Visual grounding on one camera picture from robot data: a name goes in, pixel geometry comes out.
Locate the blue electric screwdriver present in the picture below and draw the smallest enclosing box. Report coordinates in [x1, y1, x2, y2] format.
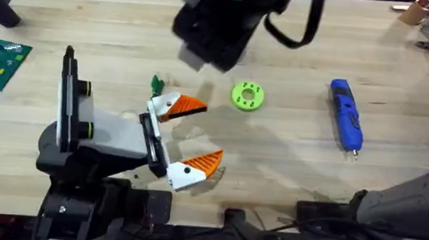
[323, 77, 369, 161]

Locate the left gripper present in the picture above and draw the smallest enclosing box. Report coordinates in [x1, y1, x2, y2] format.
[34, 80, 229, 196]

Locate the black cable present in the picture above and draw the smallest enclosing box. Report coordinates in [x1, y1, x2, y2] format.
[262, 0, 327, 53]

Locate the left wrist upright plate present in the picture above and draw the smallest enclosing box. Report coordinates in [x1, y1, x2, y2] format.
[54, 44, 83, 154]

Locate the green disc with holes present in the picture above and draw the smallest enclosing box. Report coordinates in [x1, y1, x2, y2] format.
[229, 79, 266, 114]

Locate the brown cardboard box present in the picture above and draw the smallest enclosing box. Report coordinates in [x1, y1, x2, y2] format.
[397, 0, 429, 28]

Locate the green toy vegetable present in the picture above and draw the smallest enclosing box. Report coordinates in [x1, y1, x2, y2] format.
[149, 73, 167, 100]

